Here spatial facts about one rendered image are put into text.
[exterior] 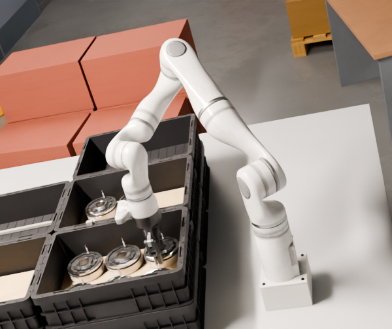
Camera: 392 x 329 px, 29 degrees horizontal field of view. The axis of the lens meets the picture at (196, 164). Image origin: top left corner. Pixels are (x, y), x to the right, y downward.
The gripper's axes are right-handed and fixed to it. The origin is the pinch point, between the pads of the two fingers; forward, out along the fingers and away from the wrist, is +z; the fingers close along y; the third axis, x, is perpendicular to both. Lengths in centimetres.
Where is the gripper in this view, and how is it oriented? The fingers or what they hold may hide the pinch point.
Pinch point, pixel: (159, 253)
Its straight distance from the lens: 208.2
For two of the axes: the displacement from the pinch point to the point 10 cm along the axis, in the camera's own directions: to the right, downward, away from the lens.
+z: 2.4, 8.5, 4.7
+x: -9.7, 2.0, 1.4
